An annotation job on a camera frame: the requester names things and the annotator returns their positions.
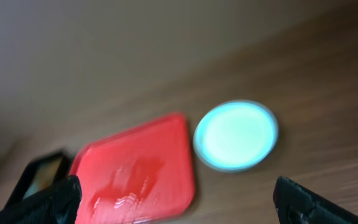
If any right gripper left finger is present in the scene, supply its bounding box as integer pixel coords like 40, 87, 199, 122
0, 175, 82, 224

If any red plastic tray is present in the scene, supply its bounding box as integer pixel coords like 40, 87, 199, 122
70, 113, 195, 224

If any white plate top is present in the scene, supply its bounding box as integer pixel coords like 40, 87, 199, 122
193, 100, 279, 172

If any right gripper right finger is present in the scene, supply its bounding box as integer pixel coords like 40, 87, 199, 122
273, 176, 358, 224

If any black metal tray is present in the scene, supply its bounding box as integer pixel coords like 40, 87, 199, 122
4, 150, 73, 208

